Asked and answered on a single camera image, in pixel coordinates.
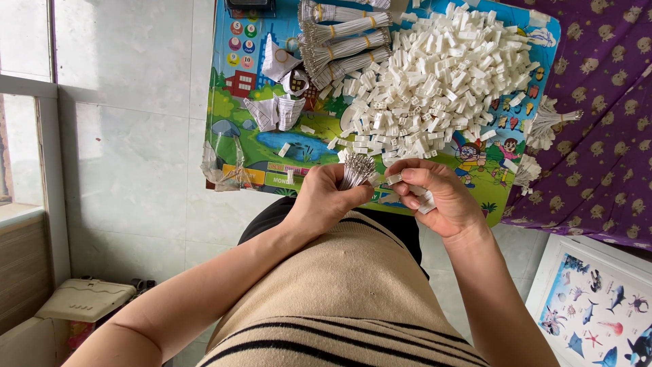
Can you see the white framed sea animal poster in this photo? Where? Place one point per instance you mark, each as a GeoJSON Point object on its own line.
{"type": "Point", "coordinates": [596, 306]}

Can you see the beige black striped sweater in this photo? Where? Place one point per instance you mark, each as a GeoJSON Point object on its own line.
{"type": "Point", "coordinates": [336, 306]}

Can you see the black trousers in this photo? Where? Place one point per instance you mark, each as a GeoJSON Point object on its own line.
{"type": "Point", "coordinates": [407, 229]}

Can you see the colourful cartoon play table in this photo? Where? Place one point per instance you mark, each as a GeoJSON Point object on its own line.
{"type": "Point", "coordinates": [239, 107]}

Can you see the white window frame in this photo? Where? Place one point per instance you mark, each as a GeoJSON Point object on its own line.
{"type": "Point", "coordinates": [51, 153]}

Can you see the person's left hand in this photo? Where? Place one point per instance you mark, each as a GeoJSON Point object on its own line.
{"type": "Point", "coordinates": [316, 204]}

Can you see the clear plastic bag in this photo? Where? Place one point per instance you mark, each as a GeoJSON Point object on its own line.
{"type": "Point", "coordinates": [224, 163]}

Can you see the purple bear print cloth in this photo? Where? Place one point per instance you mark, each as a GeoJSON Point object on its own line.
{"type": "Point", "coordinates": [601, 127]}

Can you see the crumpled white paper wrapper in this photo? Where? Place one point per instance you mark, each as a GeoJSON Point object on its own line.
{"type": "Point", "coordinates": [277, 61]}
{"type": "Point", "coordinates": [296, 82]}
{"type": "Point", "coordinates": [290, 109]}
{"type": "Point", "coordinates": [261, 114]}

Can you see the black box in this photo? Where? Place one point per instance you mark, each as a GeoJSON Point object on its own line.
{"type": "Point", "coordinates": [249, 7]}

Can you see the pile of white plastic connectors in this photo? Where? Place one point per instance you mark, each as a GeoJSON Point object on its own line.
{"type": "Point", "coordinates": [438, 86]}

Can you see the person's right hand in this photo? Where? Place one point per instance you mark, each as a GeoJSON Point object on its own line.
{"type": "Point", "coordinates": [448, 204]}

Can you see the handful of white connectors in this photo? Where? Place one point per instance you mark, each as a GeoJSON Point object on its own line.
{"type": "Point", "coordinates": [425, 201]}

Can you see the single white plastic connector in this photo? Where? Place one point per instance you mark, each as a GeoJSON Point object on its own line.
{"type": "Point", "coordinates": [393, 179]}

